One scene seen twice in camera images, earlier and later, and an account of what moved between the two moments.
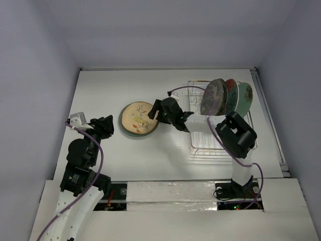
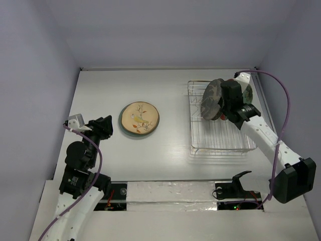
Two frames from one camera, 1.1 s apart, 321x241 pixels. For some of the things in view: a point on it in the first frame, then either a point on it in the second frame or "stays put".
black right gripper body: (160, 109) → (226, 99)
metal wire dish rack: (206, 143) stays put
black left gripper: (104, 125) stays put
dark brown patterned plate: (214, 98) stays put
